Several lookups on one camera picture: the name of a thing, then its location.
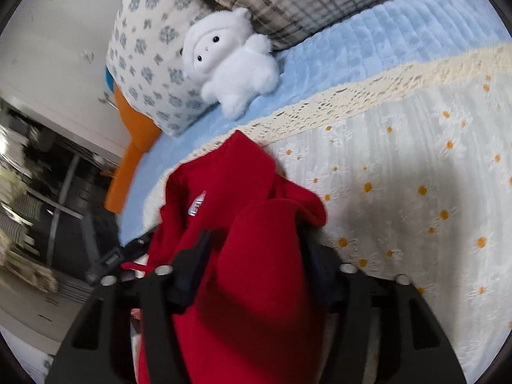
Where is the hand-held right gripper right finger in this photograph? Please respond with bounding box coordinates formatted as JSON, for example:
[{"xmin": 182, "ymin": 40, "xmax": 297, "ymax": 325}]
[{"xmin": 302, "ymin": 224, "xmax": 467, "ymax": 384}]

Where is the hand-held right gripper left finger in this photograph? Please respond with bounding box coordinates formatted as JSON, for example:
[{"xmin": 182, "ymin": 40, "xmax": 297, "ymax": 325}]
[{"xmin": 48, "ymin": 230, "xmax": 212, "ymax": 384}]

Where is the red jacket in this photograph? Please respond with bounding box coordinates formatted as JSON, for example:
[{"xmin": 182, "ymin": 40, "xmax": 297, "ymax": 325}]
[{"xmin": 136, "ymin": 130, "xmax": 329, "ymax": 384}]

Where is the metal leg chair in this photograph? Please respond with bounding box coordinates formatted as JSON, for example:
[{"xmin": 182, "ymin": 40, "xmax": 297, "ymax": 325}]
[{"xmin": 24, "ymin": 152, "xmax": 121, "ymax": 273}]

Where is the white daisy blanket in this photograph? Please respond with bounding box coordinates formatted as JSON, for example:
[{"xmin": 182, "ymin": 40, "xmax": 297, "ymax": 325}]
[{"xmin": 142, "ymin": 44, "xmax": 512, "ymax": 384}]

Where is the white plush toy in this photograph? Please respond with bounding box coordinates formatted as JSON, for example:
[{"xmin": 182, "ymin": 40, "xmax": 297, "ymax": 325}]
[{"xmin": 182, "ymin": 7, "xmax": 279, "ymax": 118}]

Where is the floral pillow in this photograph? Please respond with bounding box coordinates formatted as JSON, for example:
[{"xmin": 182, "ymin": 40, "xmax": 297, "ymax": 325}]
[{"xmin": 105, "ymin": 0, "xmax": 219, "ymax": 137}]

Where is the beige patchwork pillow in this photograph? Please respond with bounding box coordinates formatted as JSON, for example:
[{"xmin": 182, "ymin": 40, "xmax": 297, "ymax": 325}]
[{"xmin": 144, "ymin": 0, "xmax": 465, "ymax": 51}]

